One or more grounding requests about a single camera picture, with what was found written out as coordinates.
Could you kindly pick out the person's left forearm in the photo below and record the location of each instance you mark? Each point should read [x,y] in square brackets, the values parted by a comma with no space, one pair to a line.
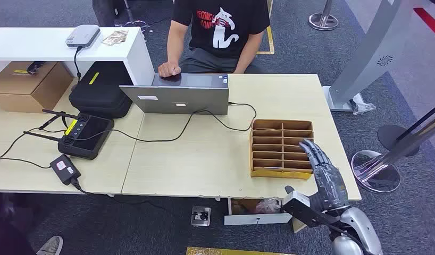
[247,58]

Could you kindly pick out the crumpled plastic bag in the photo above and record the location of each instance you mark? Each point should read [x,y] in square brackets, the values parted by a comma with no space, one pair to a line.
[268,207]

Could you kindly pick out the black stanchion with pole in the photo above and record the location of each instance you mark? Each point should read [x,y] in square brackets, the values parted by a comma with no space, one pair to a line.
[390,135]

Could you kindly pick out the paper banknotes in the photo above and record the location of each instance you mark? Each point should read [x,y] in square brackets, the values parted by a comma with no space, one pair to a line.
[115,37]

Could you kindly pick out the white shelf desk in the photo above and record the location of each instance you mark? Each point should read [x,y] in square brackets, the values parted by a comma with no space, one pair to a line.
[45,45]

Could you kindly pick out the grey shoe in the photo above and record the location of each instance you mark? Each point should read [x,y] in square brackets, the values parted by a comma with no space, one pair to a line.
[52,246]

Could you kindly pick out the chrome stanchion with pole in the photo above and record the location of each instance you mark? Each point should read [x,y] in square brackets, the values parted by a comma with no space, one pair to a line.
[376,172]

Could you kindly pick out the white open box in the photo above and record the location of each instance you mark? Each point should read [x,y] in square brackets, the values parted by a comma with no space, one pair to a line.
[256,219]

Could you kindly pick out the brown cardboard box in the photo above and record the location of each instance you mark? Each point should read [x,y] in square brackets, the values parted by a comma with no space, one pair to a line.
[27,88]

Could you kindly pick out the black carrying case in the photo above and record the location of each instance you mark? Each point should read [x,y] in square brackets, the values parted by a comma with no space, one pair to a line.
[101,91]

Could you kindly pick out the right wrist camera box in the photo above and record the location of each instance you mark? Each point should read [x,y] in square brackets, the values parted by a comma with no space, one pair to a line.
[303,211]

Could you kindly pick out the black remote controller with antennas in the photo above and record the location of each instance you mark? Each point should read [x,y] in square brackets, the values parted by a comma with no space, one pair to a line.
[85,137]

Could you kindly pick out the grey router device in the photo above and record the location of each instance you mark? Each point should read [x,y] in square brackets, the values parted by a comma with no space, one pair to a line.
[83,35]

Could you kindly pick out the floor power socket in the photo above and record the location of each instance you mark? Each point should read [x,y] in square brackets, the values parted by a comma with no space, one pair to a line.
[200,216]

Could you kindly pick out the grey gate post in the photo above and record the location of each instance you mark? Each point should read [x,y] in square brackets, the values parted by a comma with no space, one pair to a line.
[372,52]

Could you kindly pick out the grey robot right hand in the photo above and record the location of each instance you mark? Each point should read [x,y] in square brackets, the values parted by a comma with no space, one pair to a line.
[326,179]

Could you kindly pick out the black power adapter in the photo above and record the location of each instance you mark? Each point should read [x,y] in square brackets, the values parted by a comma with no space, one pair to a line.
[64,169]

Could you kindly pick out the grey laptop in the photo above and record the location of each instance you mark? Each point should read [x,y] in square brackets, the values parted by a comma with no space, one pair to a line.
[182,100]

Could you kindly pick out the person's right forearm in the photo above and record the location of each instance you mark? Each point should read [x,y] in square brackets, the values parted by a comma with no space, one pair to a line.
[172,49]

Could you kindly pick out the chrome stanchion base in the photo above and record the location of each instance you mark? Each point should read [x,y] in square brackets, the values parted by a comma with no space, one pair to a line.
[323,21]

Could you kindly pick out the person's right hand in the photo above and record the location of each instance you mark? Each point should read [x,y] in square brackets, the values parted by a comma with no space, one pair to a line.
[169,69]

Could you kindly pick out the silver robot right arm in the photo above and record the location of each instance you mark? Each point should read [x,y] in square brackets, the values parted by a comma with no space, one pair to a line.
[360,225]

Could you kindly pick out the yellow foil strip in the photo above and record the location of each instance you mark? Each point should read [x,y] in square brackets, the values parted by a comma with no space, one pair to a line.
[221,251]

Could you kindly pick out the clear plastic wrapper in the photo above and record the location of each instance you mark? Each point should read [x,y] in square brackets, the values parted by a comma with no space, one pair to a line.
[363,107]

